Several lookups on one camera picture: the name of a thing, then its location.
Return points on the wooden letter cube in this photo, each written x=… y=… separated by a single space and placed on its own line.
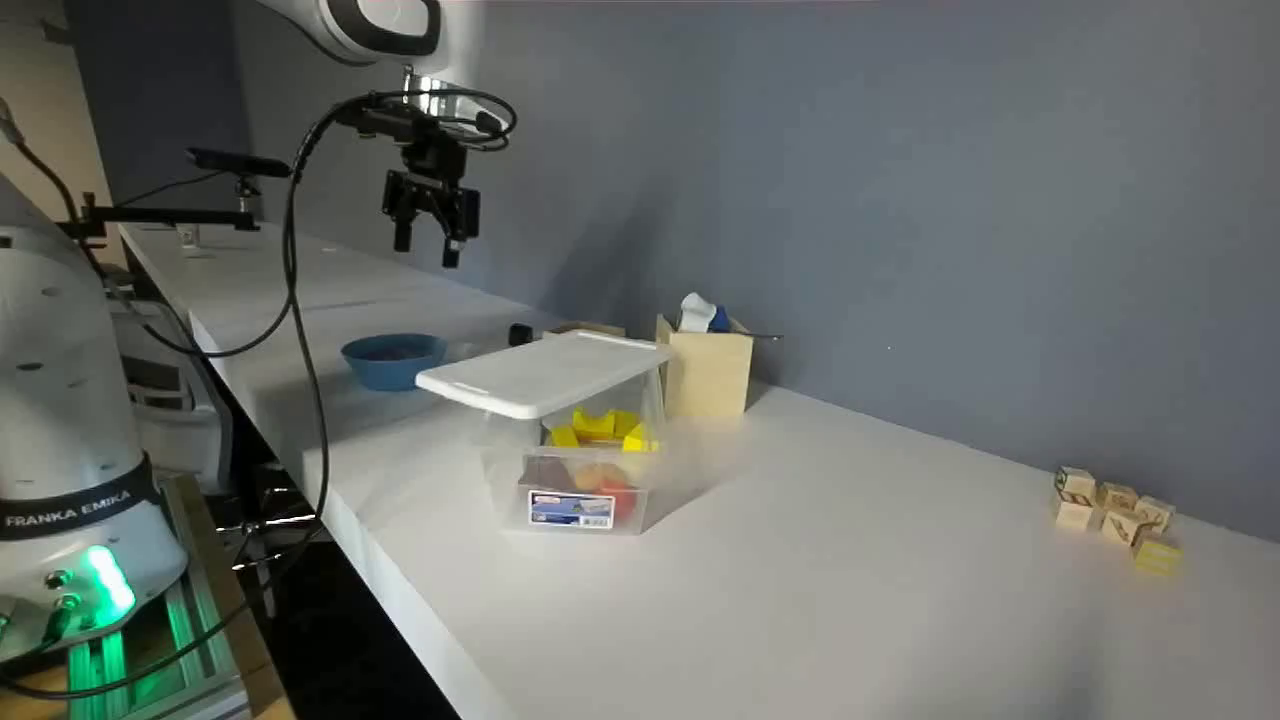
x=1158 y=512
x=1074 y=516
x=1125 y=528
x=1118 y=496
x=1076 y=484

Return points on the white equipment box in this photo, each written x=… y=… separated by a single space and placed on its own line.
x=175 y=410

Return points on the small black object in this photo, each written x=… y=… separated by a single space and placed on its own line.
x=520 y=334

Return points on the light wooden box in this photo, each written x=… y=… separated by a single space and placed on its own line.
x=708 y=375

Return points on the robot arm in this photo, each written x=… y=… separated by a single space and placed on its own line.
x=60 y=400

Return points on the small blue object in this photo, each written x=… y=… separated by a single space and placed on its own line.
x=721 y=320

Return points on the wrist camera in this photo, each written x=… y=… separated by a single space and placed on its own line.
x=385 y=118

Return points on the white crumpled object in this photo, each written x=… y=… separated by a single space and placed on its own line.
x=696 y=312

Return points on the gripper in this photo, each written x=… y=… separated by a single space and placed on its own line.
x=432 y=185

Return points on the white plastic lid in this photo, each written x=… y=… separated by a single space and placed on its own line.
x=545 y=373

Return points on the yellow wooden cube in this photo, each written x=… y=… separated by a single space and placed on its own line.
x=1158 y=557

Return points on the heap of red orange toys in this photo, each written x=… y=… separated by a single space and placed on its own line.
x=612 y=488

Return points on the clear plastic storage box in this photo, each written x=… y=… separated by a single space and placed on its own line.
x=580 y=480

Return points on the heap of yellow toy blocks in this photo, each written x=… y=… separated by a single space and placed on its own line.
x=598 y=428

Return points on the blue bowl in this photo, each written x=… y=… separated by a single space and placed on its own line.
x=392 y=360

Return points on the camera on mount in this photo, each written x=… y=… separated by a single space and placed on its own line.
x=235 y=163

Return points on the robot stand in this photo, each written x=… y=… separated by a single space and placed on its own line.
x=200 y=640

